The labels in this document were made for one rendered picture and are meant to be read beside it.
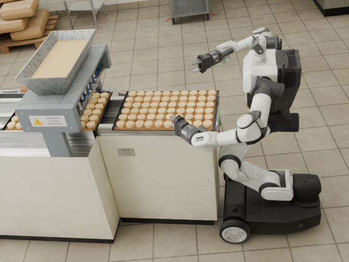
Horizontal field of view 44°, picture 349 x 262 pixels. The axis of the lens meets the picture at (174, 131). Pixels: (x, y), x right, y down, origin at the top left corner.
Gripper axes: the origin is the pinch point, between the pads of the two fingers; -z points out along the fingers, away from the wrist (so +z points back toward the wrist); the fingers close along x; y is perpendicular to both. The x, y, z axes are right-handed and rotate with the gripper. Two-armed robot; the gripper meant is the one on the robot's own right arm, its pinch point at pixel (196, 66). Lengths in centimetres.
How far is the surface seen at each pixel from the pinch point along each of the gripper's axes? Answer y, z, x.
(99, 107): -22, -62, -11
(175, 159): 24, -41, -38
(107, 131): -4, -68, -17
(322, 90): -16, 160, -103
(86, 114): -21, -71, -11
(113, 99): -26, -49, -13
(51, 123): -5, -97, 6
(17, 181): -30, -123, -40
